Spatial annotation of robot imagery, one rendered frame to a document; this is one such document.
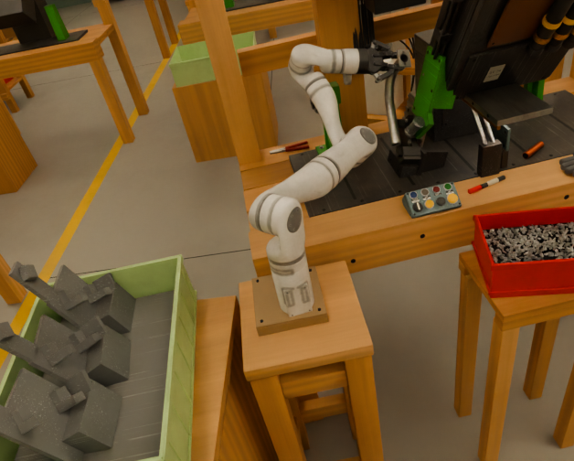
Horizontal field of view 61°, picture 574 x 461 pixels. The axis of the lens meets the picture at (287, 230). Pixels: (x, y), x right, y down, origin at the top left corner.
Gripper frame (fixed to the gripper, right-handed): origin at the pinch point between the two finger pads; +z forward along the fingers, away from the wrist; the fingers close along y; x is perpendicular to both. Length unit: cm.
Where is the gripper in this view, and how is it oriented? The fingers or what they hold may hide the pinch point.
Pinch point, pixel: (398, 61)
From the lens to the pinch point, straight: 164.9
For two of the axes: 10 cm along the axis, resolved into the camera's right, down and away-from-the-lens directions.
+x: -1.7, 1.5, 9.7
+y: -0.9, -9.9, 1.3
